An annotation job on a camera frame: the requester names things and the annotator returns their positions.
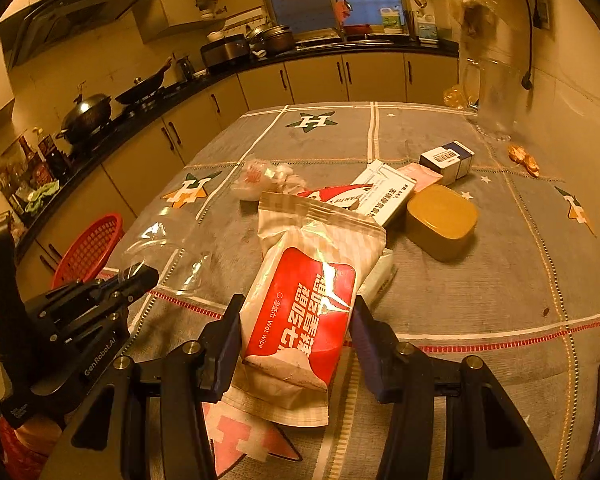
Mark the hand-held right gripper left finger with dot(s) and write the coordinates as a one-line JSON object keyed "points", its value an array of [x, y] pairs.
{"points": [[225, 347]]}

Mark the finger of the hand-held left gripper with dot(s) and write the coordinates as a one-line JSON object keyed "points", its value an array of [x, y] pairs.
{"points": [[75, 297], [140, 282]]}

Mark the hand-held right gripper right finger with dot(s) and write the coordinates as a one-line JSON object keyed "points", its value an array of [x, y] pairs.
{"points": [[370, 355]]}

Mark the clear plastic bag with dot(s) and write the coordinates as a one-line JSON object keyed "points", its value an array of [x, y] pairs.
{"points": [[172, 255]]}

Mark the red plastic basket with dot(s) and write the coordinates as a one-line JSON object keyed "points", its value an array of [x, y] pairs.
{"points": [[90, 250]]}

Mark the red white wet wipe packet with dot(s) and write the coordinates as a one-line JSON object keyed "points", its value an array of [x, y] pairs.
{"points": [[300, 300]]}

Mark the red snack bag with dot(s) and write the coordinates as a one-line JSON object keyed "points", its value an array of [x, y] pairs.
{"points": [[330, 195]]}

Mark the white medicine box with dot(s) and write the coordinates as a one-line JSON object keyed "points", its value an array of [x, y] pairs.
{"points": [[380, 190]]}

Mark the white tissue packet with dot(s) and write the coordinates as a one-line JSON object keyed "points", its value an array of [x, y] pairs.
{"points": [[380, 272]]}

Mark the green cloth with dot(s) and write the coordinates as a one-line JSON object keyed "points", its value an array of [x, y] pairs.
{"points": [[42, 195]]}

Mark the grey star printed tablecloth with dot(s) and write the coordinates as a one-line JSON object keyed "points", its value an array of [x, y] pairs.
{"points": [[480, 290]]}

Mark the row of condiment bottles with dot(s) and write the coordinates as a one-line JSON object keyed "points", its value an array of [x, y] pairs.
{"points": [[35, 160]]}

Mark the yellow lidded box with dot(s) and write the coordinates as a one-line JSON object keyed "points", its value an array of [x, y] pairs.
{"points": [[440, 220]]}

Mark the crumpled white plastic wrapper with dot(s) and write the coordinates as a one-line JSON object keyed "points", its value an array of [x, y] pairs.
{"points": [[260, 180]]}

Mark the black kitchen countertop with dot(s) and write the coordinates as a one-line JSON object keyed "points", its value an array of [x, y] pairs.
{"points": [[145, 115]]}

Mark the lidded steel wok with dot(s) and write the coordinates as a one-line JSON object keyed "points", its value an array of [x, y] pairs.
{"points": [[85, 117]]}

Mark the pink packet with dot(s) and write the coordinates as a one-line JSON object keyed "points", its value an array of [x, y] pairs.
{"points": [[422, 175]]}

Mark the black frying pan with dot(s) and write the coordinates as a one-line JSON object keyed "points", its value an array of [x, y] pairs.
{"points": [[142, 87]]}

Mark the small white barcode box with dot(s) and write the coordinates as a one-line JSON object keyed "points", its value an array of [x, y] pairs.
{"points": [[447, 160]]}

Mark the steel cup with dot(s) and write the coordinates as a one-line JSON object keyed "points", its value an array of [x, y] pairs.
{"points": [[184, 69]]}

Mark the orange candy wrapper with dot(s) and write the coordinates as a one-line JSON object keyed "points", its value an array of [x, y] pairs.
{"points": [[522, 157]]}

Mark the beige base cabinets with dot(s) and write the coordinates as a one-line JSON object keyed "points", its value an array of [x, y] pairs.
{"points": [[320, 80]]}

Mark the orange plastic bag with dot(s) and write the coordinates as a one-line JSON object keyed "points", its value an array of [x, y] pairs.
{"points": [[457, 97]]}

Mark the range hood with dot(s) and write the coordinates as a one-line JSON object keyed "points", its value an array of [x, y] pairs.
{"points": [[80, 15]]}

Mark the dark cooking pot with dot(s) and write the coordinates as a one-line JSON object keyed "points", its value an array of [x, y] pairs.
{"points": [[275, 39]]}

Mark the green label detergent bottle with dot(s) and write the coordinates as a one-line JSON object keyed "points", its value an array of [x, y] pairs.
{"points": [[391, 19]]}

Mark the beige wall cabinets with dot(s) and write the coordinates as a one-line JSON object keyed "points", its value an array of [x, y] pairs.
{"points": [[180, 5]]}

